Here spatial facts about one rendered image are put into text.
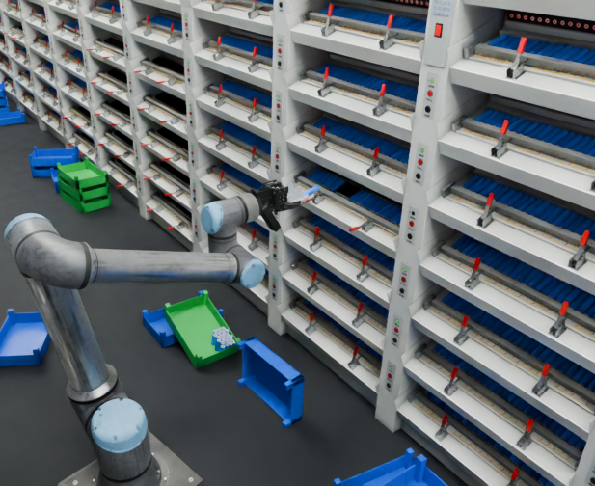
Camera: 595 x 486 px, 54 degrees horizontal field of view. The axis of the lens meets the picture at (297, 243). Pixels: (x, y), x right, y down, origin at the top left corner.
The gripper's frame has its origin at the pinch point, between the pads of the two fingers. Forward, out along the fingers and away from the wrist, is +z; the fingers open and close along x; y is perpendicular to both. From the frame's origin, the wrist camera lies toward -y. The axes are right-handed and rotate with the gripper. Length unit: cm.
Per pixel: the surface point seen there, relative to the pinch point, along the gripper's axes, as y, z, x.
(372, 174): 11.0, 13.7, -18.1
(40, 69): -28, 18, 371
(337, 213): -9.3, 13.8, -2.1
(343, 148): 12.1, 19.6, 2.6
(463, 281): -9, 14, -58
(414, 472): -44, -23, -78
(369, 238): -10.9, 12.4, -20.5
